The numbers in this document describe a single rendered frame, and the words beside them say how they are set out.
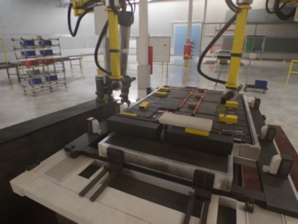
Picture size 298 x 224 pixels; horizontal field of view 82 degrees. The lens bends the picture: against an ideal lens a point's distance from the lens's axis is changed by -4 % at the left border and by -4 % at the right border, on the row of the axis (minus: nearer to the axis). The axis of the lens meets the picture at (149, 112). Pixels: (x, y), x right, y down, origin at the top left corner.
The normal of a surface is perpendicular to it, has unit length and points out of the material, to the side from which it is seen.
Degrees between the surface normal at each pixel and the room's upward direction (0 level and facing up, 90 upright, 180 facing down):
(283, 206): 0
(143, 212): 0
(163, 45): 90
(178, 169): 90
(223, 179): 90
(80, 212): 0
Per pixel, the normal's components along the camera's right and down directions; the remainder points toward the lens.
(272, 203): 0.00, -0.93
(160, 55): -0.28, 0.35
